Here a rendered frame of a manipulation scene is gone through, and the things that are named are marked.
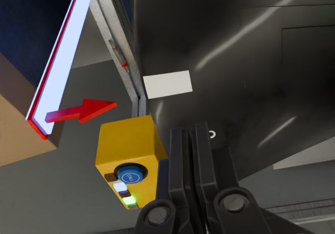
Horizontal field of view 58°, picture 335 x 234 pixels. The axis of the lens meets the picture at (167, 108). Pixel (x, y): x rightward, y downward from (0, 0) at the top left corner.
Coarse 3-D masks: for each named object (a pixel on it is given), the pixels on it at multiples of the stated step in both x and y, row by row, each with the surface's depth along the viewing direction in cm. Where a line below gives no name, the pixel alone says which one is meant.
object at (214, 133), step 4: (208, 124) 23; (212, 124) 23; (216, 124) 23; (220, 124) 23; (208, 128) 23; (212, 128) 23; (216, 128) 23; (220, 128) 23; (212, 132) 23; (216, 132) 23; (220, 132) 23; (212, 136) 23; (216, 136) 23; (220, 136) 23; (212, 140) 23; (216, 140) 23; (220, 140) 23; (224, 140) 23
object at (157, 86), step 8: (176, 72) 21; (184, 72) 21; (144, 80) 21; (152, 80) 21; (160, 80) 21; (168, 80) 21; (176, 80) 21; (184, 80) 21; (152, 88) 21; (160, 88) 21; (168, 88) 21; (176, 88) 21; (184, 88) 21; (152, 96) 22; (160, 96) 22
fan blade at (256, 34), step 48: (144, 0) 19; (192, 0) 18; (240, 0) 18; (288, 0) 18; (144, 48) 20; (192, 48) 20; (240, 48) 20; (288, 48) 19; (192, 96) 21; (240, 96) 21; (288, 96) 21; (240, 144) 24; (288, 144) 24
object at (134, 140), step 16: (112, 128) 52; (128, 128) 51; (144, 128) 50; (112, 144) 50; (128, 144) 49; (144, 144) 48; (160, 144) 52; (96, 160) 48; (112, 160) 47; (128, 160) 47; (144, 160) 47; (144, 176) 50; (144, 192) 54; (128, 208) 58
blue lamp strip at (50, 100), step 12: (84, 0) 38; (72, 12) 34; (84, 12) 37; (72, 24) 33; (72, 36) 32; (60, 48) 29; (72, 48) 31; (60, 60) 28; (60, 72) 28; (48, 84) 25; (60, 84) 27; (48, 96) 25; (60, 96) 27; (48, 108) 24; (48, 132) 24
